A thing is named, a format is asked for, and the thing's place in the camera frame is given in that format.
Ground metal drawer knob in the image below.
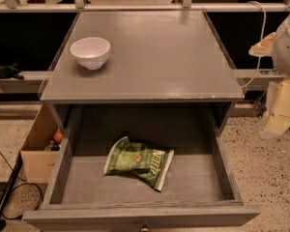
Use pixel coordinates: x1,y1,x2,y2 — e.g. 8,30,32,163
140,222,150,232

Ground black floor cable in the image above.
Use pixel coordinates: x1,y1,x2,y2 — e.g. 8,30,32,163
0,141,44,221

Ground white bowl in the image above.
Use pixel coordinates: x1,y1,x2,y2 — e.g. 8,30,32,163
70,37,110,70

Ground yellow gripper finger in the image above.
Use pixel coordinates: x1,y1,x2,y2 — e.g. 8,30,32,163
262,78,290,136
248,32,276,57

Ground black object on rail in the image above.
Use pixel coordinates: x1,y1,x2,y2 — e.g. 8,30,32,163
0,63,24,79

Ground metal frame rail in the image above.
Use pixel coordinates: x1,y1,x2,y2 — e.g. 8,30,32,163
0,2,290,13

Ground cardboard box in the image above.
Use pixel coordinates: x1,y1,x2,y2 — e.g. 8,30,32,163
20,105,61,184

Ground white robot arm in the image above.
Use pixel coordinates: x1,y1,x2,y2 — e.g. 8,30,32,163
248,14,290,137

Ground green jalapeno chip bag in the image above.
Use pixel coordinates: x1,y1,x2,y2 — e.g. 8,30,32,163
103,136,174,191

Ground open grey top drawer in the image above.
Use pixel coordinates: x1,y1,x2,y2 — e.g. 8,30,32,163
23,105,260,232

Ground orange ball in box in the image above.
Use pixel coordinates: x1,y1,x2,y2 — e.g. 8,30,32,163
53,131,63,144

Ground grey cabinet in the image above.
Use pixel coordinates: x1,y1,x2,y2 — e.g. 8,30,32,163
41,11,244,134

